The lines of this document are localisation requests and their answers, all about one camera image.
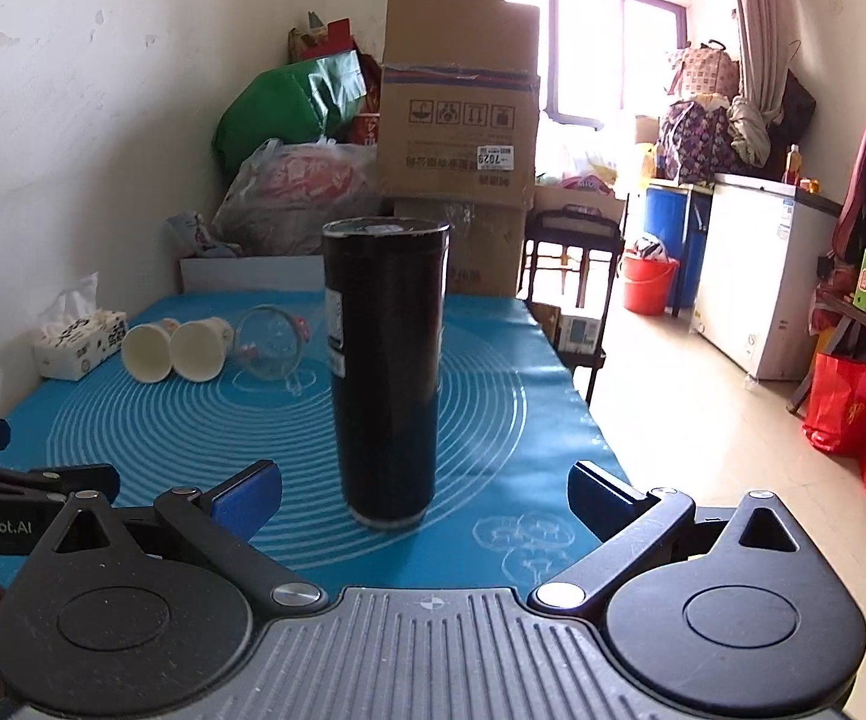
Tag red plastic bucket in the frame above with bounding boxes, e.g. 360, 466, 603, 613
622, 252, 679, 316

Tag white paper cup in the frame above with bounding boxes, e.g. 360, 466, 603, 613
169, 317, 234, 383
120, 317, 179, 383

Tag white tissue box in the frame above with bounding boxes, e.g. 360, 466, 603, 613
32, 271, 128, 382

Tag black metal stool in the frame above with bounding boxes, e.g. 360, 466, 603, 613
519, 205, 625, 405

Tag white chest freezer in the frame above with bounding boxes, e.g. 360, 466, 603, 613
691, 174, 840, 382

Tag blue silicone baking mat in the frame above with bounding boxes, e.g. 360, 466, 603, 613
0, 293, 618, 592

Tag green bag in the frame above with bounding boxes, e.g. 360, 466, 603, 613
211, 50, 368, 184

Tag left white paper cup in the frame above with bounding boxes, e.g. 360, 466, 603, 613
120, 317, 179, 383

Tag right white paper cup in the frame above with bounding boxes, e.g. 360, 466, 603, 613
169, 317, 234, 383

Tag blue plastic barrel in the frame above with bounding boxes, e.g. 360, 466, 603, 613
643, 182, 712, 316

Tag black thermos cup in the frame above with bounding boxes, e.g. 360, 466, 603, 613
322, 216, 449, 530

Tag clear glass cup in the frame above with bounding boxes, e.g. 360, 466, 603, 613
232, 304, 312, 382

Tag clear plastic bag red contents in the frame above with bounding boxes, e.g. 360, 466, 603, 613
211, 138, 380, 257

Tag lower cardboard box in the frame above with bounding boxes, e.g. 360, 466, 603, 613
394, 199, 527, 298

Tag red shopping bag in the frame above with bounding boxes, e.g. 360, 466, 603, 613
802, 353, 866, 458

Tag floral patterned bag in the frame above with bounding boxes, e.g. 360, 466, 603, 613
659, 99, 742, 184

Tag large top cardboard box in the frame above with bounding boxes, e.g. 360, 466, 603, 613
377, 0, 540, 210

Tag beige curtain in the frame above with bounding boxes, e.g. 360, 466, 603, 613
737, 0, 796, 124

